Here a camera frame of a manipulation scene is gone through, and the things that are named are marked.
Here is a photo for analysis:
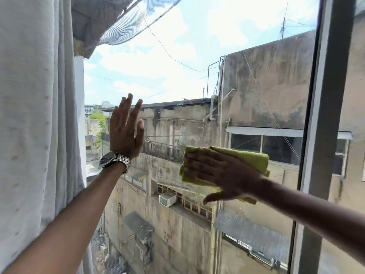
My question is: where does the person's right hand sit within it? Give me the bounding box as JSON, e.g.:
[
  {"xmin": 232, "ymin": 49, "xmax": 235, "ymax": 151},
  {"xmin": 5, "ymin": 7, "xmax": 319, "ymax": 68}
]
[{"xmin": 182, "ymin": 147, "xmax": 266, "ymax": 205}]

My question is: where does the person's left hand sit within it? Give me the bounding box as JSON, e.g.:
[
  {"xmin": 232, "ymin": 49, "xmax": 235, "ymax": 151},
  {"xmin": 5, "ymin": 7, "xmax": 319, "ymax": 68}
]
[{"xmin": 109, "ymin": 93, "xmax": 145, "ymax": 161}]

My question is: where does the green cloth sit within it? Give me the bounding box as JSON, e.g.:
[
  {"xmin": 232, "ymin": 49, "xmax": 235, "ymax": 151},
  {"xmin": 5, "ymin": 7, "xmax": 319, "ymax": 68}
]
[{"xmin": 179, "ymin": 145, "xmax": 270, "ymax": 205}]

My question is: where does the clear window glass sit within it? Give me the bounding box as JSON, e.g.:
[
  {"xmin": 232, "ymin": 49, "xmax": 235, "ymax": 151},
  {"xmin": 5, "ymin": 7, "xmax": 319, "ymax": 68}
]
[
  {"xmin": 71, "ymin": 0, "xmax": 321, "ymax": 274},
  {"xmin": 321, "ymin": 14, "xmax": 365, "ymax": 274}
]

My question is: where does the person's left forearm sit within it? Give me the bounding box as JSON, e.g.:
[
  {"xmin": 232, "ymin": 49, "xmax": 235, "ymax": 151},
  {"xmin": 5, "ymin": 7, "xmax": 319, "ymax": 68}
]
[{"xmin": 0, "ymin": 165, "xmax": 126, "ymax": 274}]

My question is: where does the person's right forearm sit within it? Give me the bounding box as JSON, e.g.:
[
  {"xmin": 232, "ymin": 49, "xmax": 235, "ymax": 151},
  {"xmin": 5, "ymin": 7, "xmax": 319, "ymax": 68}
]
[{"xmin": 256, "ymin": 178, "xmax": 365, "ymax": 260}]

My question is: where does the white-framed building window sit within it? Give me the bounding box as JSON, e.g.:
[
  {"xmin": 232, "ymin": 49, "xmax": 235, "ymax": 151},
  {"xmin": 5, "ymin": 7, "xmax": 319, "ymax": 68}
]
[{"xmin": 225, "ymin": 126, "xmax": 354, "ymax": 179}]

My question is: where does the silver metal wristwatch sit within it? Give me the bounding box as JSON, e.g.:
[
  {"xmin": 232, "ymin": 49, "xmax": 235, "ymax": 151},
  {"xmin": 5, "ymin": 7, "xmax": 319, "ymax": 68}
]
[{"xmin": 99, "ymin": 151, "xmax": 132, "ymax": 176}]

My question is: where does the green tree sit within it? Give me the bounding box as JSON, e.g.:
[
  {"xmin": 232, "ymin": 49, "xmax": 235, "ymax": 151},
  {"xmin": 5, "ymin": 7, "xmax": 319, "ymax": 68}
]
[{"xmin": 89, "ymin": 110, "xmax": 108, "ymax": 149}]

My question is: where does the black metal balcony railing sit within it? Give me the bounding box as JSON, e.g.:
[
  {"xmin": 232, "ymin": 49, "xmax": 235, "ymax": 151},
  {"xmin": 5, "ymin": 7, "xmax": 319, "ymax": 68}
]
[{"xmin": 141, "ymin": 139, "xmax": 186, "ymax": 164}]

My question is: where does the white air conditioner unit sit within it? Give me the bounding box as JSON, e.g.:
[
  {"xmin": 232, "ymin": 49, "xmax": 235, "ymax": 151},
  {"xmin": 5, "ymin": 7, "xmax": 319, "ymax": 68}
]
[{"xmin": 159, "ymin": 192, "xmax": 177, "ymax": 208}]

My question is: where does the large grey corrugated awning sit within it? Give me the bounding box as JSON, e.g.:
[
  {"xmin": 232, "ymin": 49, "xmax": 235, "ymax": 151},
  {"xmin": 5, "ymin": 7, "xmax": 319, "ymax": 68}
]
[{"xmin": 214, "ymin": 209, "xmax": 290, "ymax": 264}]

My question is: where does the white drain pipe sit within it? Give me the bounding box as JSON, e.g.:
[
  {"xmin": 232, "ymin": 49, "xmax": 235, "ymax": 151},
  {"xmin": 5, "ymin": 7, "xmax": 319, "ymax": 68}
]
[{"xmin": 209, "ymin": 88, "xmax": 237, "ymax": 122}]

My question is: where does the small grey awning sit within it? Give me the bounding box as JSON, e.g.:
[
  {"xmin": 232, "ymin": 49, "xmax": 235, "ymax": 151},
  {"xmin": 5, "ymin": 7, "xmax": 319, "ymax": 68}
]
[{"xmin": 122, "ymin": 211, "xmax": 154, "ymax": 234}]

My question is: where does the white fabric curtain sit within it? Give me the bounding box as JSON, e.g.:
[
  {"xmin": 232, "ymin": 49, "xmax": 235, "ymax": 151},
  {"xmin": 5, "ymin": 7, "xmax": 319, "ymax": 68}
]
[{"xmin": 0, "ymin": 0, "xmax": 95, "ymax": 274}]

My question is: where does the weathered beige concrete building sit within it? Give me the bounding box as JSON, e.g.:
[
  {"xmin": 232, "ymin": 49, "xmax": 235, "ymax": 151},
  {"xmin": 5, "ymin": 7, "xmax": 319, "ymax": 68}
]
[{"xmin": 85, "ymin": 30, "xmax": 365, "ymax": 274}]

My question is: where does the grey mesh netting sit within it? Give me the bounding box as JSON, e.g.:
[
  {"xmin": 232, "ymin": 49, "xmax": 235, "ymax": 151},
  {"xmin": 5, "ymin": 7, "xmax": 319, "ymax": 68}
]
[{"xmin": 100, "ymin": 0, "xmax": 186, "ymax": 46}]

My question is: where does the rough concrete overhang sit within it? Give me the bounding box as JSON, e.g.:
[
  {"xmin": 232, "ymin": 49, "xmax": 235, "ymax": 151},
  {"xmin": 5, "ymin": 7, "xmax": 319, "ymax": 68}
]
[{"xmin": 71, "ymin": 0, "xmax": 135, "ymax": 59}]

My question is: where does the thin rooftop antenna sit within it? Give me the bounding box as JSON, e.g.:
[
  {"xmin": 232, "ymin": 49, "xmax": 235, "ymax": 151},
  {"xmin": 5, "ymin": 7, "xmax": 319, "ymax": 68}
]
[{"xmin": 279, "ymin": 0, "xmax": 317, "ymax": 40}]

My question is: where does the hanging black wire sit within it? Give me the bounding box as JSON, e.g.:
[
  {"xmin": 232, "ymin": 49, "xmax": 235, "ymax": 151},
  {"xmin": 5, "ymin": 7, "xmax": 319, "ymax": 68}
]
[{"xmin": 136, "ymin": 4, "xmax": 220, "ymax": 73}]

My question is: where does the grey metal window frame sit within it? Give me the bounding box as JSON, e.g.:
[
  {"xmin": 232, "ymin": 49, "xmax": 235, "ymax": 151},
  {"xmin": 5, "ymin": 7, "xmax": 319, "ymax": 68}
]
[{"xmin": 288, "ymin": 0, "xmax": 359, "ymax": 274}]

